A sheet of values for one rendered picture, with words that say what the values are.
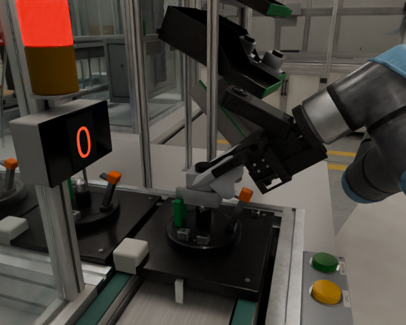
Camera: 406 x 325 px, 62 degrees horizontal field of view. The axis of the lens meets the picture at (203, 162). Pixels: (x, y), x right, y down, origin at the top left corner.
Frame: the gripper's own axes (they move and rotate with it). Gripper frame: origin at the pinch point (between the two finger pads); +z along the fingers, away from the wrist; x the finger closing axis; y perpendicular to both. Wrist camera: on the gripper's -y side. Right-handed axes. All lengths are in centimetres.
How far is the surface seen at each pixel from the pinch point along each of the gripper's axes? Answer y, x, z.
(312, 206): 31.2, 37.7, -3.7
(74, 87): -19.3, -19.0, -3.2
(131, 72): -39, 86, 43
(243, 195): 6.6, -1.0, -4.9
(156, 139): -8, 83, 51
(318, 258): 22.0, -1.6, -9.8
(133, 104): -28, 86, 52
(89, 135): -14.4, -17.7, 0.3
